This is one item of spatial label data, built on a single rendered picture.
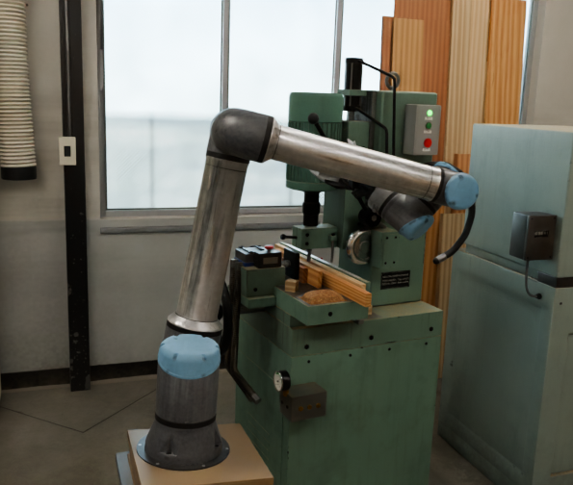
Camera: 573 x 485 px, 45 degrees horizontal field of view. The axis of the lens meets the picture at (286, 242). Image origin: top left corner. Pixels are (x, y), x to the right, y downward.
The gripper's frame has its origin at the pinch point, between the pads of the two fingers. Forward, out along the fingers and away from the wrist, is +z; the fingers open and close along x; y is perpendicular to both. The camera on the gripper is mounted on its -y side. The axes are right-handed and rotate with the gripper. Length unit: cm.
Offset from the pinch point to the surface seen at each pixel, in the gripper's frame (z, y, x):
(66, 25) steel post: 161, -52, 11
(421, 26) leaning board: 79, -108, -137
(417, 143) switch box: -8.5, -17.0, -30.4
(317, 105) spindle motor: 16.6, -1.7, -11.1
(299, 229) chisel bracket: 1.4, -30.2, 13.6
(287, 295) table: -15.2, -25.2, 33.1
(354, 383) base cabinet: -43, -52, 32
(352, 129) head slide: 8.2, -13.1, -18.1
